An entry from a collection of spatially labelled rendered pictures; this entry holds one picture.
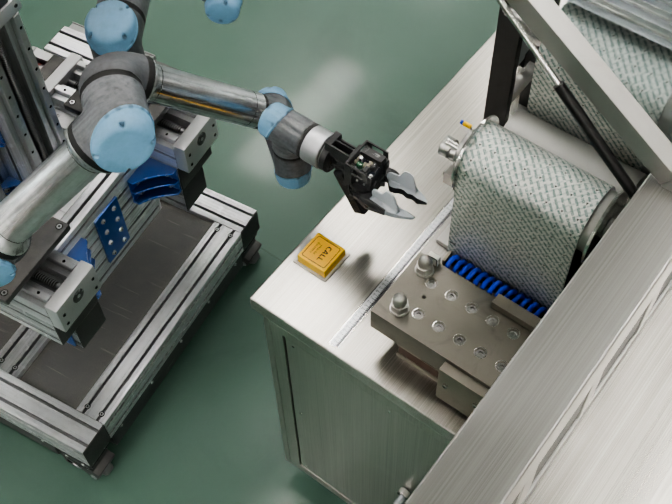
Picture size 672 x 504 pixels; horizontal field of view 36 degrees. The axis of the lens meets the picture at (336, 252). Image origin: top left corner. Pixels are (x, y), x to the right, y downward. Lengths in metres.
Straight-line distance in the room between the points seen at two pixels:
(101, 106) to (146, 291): 1.14
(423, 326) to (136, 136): 0.61
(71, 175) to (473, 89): 0.95
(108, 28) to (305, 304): 0.77
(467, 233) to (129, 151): 0.62
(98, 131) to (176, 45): 1.97
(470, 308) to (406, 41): 1.96
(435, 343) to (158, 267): 1.28
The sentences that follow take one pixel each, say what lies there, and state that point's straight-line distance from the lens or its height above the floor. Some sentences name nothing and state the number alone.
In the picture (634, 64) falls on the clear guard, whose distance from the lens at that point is 1.34.
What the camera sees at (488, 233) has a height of 1.15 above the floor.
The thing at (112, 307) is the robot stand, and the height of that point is 0.21.
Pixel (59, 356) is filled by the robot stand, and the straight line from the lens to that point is 2.91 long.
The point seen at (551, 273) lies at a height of 1.14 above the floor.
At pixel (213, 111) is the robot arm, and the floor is 1.11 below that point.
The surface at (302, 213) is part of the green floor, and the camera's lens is 3.29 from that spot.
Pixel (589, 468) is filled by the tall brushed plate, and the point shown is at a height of 1.44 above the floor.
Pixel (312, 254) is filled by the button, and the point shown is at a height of 0.92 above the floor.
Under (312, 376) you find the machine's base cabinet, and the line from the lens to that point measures 2.19.
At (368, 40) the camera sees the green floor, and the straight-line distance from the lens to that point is 3.77.
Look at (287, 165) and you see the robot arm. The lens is 2.09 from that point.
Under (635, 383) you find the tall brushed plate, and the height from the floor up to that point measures 1.44.
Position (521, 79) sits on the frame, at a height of 1.06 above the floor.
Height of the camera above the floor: 2.69
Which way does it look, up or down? 57 degrees down
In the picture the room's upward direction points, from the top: 2 degrees counter-clockwise
